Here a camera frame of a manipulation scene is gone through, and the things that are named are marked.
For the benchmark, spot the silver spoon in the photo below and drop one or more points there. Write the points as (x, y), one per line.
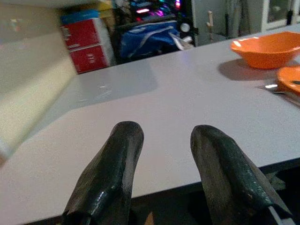
(279, 91)

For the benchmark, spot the orange plate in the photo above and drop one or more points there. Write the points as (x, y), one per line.
(289, 79)

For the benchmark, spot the wooden stand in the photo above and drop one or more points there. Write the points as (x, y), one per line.
(210, 23)

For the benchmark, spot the blue duffel bag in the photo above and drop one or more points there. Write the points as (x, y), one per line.
(150, 39)

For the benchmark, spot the red and white box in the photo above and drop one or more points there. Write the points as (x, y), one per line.
(86, 45)

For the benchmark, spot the blue flat box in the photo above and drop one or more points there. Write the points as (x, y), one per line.
(79, 16)

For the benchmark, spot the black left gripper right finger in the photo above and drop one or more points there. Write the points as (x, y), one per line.
(225, 173)

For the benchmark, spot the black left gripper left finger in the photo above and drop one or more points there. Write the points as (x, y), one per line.
(110, 173)

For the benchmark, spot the orange bowl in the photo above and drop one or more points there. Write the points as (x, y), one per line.
(267, 49)

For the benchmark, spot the black computer case with lights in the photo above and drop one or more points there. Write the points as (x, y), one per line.
(161, 11)

